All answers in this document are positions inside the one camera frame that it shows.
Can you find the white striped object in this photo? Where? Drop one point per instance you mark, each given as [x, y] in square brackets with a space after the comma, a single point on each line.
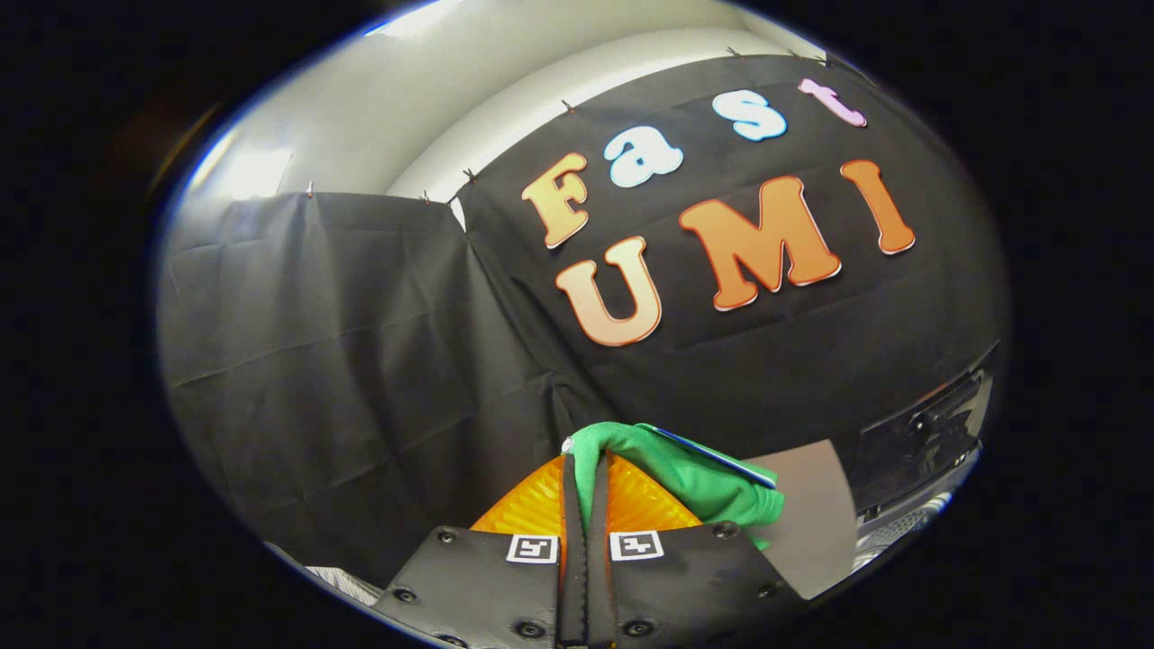
[347, 584]

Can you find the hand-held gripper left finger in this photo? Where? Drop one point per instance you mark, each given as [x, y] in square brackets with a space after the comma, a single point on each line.
[478, 586]

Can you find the black backdrop cloth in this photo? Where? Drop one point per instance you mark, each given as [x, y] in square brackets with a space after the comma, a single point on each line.
[361, 361]

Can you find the green polo shirt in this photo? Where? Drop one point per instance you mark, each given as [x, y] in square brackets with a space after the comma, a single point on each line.
[694, 478]

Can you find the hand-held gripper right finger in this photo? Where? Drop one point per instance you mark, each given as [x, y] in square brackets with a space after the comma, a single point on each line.
[694, 577]

